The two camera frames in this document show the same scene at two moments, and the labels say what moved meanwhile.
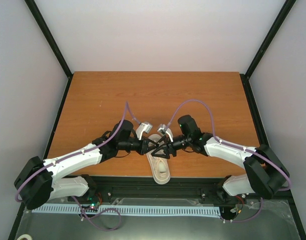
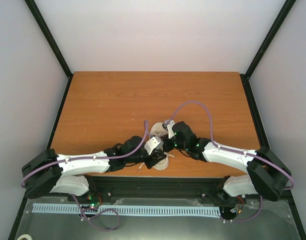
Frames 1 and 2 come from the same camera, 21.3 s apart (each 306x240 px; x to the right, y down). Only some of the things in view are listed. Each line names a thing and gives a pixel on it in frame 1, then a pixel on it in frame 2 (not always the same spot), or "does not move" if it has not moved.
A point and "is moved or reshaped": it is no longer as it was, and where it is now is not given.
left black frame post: (40, 19) does not move
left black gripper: (144, 149) → (155, 156)
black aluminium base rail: (204, 190) does not move
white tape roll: (24, 236) does not move
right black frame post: (284, 12) does not move
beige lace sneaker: (160, 166) is moved or reshaped
